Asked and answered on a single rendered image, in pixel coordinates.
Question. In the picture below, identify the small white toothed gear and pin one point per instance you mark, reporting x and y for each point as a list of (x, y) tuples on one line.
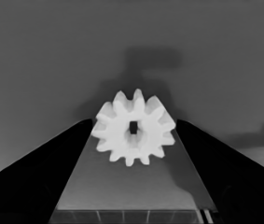
[(113, 137)]

